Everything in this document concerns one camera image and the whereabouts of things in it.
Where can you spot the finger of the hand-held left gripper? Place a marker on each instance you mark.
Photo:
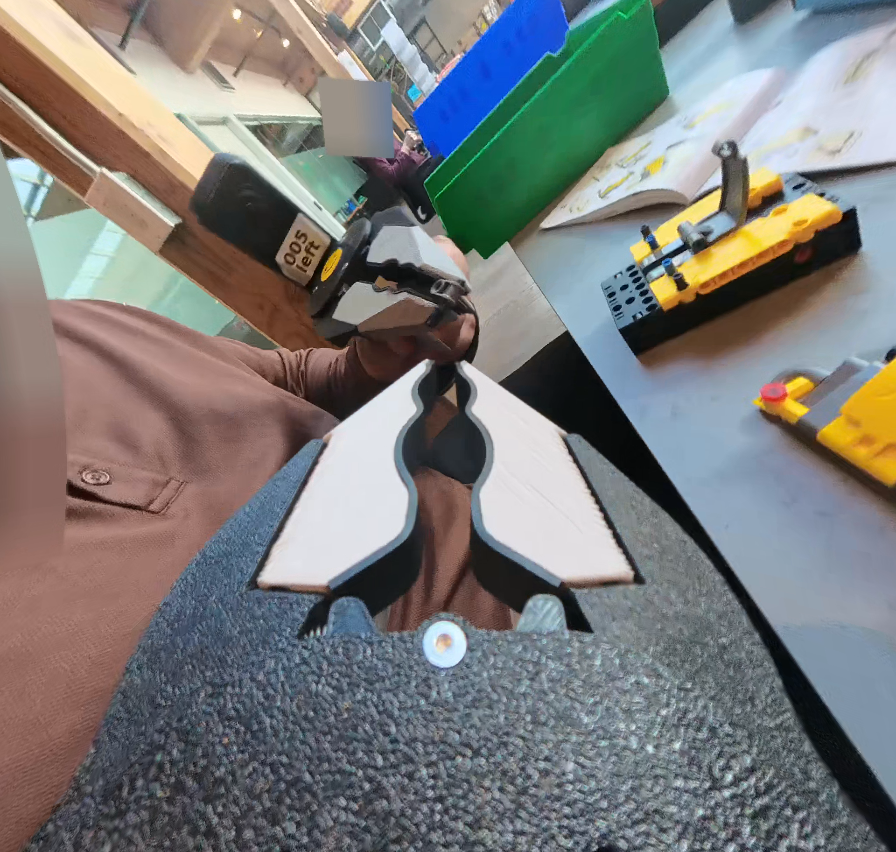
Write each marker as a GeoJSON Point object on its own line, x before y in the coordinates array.
{"type": "Point", "coordinates": [385, 313]}
{"type": "Point", "coordinates": [413, 257]}

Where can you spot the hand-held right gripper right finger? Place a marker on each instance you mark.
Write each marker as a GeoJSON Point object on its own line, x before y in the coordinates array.
{"type": "Point", "coordinates": [553, 509]}

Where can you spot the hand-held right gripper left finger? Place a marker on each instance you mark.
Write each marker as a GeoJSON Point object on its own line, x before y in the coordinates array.
{"type": "Point", "coordinates": [350, 509]}

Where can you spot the grey connector with black pins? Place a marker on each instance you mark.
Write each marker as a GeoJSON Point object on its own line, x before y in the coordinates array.
{"type": "Point", "coordinates": [451, 295]}

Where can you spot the black yellow toy base assembly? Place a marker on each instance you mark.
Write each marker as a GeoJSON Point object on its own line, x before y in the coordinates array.
{"type": "Point", "coordinates": [735, 257]}

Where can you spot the person's left forearm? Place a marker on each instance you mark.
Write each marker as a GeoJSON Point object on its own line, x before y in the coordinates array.
{"type": "Point", "coordinates": [315, 376]}

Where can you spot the person's left hand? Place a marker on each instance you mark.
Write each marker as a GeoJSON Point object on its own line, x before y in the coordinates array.
{"type": "Point", "coordinates": [392, 358]}

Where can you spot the white framed glass partition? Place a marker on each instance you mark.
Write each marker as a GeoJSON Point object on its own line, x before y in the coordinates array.
{"type": "Point", "coordinates": [280, 145]}

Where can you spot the wooden table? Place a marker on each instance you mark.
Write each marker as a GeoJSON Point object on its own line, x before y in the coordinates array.
{"type": "Point", "coordinates": [140, 124]}

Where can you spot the green plastic bin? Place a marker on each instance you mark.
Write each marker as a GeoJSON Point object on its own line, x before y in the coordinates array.
{"type": "Point", "coordinates": [546, 152]}

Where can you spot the person's brown shirt torso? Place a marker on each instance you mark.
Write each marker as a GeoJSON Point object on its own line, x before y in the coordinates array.
{"type": "Point", "coordinates": [175, 516]}

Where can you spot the blue plastic bin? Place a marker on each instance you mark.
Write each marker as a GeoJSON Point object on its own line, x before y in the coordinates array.
{"type": "Point", "coordinates": [490, 68]}

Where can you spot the open instruction booklet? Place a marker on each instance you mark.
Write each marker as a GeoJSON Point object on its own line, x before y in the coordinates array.
{"type": "Point", "coordinates": [665, 159]}

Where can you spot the yellow grey toy hood assembly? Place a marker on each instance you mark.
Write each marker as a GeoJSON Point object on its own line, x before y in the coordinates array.
{"type": "Point", "coordinates": [854, 425]}

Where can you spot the white wall switch box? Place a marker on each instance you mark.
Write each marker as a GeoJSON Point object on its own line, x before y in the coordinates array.
{"type": "Point", "coordinates": [133, 208]}

